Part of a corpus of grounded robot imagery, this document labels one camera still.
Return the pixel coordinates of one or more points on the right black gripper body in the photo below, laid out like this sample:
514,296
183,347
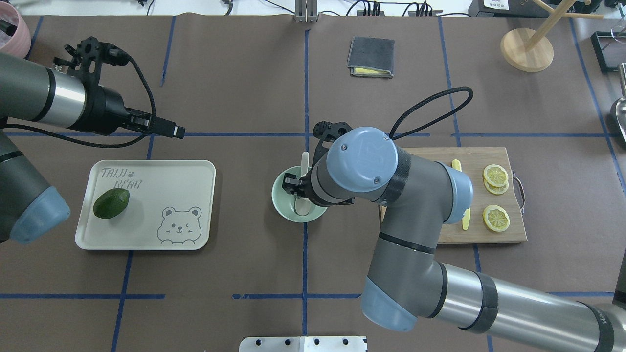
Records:
292,185

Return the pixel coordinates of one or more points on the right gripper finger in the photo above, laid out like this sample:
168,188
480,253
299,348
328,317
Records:
291,186

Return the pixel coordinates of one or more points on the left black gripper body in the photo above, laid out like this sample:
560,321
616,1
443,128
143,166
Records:
106,110

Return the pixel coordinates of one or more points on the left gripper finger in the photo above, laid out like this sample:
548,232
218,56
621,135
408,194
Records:
166,128

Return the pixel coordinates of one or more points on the white spoon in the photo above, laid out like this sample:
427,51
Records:
302,206

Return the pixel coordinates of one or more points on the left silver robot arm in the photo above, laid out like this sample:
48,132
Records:
32,93

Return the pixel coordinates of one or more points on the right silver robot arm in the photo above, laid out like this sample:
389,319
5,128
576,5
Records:
405,282

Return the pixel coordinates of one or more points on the light green bowl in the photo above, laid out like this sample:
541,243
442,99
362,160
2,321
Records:
284,202

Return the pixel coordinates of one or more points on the pink bowl with ice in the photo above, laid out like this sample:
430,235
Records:
15,37

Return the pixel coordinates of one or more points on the white rectangular tray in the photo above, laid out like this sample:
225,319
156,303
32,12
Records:
170,205

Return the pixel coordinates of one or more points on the green avocado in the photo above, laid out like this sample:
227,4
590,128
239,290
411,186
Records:
111,203

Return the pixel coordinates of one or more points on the grey folded cloth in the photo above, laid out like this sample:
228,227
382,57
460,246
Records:
371,57

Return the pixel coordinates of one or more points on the yellow plastic knife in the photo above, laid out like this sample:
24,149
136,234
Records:
465,221

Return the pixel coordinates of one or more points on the lemon slice stacked pair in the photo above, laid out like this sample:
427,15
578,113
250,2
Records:
496,179

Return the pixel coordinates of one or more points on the wooden cutting board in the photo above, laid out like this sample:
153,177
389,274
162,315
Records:
473,161

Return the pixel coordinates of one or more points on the single lemon slice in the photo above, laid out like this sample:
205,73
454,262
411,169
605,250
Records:
496,218

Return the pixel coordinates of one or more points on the wooden mug tree stand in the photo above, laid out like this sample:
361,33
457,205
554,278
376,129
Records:
529,50

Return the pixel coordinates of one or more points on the metal scoop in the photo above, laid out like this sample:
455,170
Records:
618,110

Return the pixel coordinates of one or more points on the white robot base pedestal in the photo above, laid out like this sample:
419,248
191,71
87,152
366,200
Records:
304,344

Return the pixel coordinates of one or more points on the aluminium frame post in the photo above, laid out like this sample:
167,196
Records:
306,11

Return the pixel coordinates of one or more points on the black wire glass rack tray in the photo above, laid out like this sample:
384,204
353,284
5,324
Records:
610,48

